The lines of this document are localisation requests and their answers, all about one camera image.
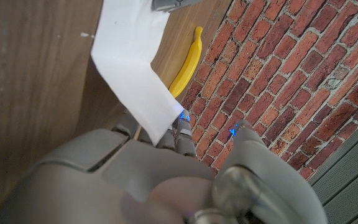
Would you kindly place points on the red brick printed backdrop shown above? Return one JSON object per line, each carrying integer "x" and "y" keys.
{"x": 291, "y": 62}

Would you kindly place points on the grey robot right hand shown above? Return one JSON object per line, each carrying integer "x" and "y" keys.
{"x": 104, "y": 186}

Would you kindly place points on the yellow toy banana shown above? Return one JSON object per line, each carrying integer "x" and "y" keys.
{"x": 188, "y": 68}

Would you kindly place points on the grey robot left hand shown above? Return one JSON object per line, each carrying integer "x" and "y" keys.
{"x": 172, "y": 3}

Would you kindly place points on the white paper shipping label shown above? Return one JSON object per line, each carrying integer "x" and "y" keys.
{"x": 129, "y": 46}

